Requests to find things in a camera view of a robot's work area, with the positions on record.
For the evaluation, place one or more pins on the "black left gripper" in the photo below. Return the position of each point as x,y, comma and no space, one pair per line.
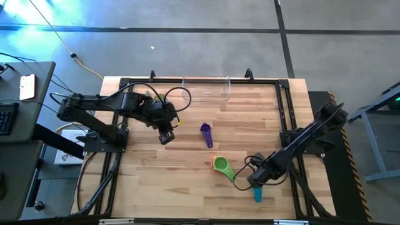
162,114

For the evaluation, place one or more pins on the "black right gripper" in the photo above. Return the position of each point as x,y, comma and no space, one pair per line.
264,172

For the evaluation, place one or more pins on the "teal measuring cup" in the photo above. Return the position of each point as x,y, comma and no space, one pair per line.
257,195

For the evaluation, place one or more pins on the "small indigo measuring cup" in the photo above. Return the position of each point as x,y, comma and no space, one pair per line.
206,129

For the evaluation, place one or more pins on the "green measuring cup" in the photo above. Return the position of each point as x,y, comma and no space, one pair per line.
222,164

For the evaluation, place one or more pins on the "large orange measuring cup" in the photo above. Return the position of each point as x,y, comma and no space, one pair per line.
212,164

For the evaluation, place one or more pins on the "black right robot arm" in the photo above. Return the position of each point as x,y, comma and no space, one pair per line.
312,131

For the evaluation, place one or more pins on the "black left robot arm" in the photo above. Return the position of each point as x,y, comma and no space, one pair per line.
93,103

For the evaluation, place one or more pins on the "clear plastic basket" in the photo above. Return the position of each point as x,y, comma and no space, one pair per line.
206,93

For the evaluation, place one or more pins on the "black table clamp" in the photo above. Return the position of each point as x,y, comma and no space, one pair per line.
249,75
152,76

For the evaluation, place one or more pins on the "black hazard striped mat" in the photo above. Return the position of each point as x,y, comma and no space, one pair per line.
340,187

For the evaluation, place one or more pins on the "white printed booklet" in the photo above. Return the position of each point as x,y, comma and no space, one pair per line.
67,150

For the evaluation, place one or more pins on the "blue-grey metal table stand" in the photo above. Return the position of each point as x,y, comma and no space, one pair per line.
370,140

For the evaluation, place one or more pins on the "white phone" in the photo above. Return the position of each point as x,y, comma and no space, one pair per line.
27,87

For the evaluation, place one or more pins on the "grey desk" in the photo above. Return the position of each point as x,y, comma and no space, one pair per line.
18,156

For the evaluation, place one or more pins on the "black keyboard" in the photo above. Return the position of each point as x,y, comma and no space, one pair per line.
7,118

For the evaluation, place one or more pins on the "short silver aluminium rail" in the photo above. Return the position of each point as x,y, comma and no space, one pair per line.
290,222
115,222

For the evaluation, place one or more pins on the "black aluminium table frame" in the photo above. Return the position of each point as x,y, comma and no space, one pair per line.
265,82

